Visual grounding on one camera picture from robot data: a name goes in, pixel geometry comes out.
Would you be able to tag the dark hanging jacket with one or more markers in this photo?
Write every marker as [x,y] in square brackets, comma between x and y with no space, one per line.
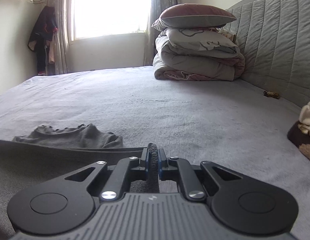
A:
[41,35]

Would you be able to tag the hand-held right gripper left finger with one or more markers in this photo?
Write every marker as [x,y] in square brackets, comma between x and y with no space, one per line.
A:
[144,160]

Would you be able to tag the folded grey pink duvet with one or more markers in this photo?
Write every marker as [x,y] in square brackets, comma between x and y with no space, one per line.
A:
[194,65]

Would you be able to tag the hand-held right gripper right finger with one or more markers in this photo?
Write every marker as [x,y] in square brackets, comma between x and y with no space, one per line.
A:
[162,165]

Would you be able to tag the grey quilted headboard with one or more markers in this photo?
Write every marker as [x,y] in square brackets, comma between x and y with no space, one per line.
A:
[282,42]

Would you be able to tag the window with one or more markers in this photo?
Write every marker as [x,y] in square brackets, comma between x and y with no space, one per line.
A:
[110,7]

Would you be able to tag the dark grey-green shirt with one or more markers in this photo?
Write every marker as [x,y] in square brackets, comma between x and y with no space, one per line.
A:
[70,137]

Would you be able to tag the brown tan plush garment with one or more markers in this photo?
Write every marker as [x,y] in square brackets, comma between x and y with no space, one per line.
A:
[299,140]

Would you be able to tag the mauve pillow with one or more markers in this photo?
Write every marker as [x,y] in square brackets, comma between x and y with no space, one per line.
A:
[194,15]

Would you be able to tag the white printed pillow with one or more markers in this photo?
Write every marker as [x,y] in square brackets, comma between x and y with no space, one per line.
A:
[194,40]

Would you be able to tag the pink hanging garment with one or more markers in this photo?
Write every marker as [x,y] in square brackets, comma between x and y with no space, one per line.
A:
[51,52]

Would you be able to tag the tan plush item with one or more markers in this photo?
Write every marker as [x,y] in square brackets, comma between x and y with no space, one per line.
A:
[227,33]

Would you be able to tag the small brown hair clip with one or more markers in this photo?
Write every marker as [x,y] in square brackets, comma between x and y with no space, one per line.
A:
[271,94]

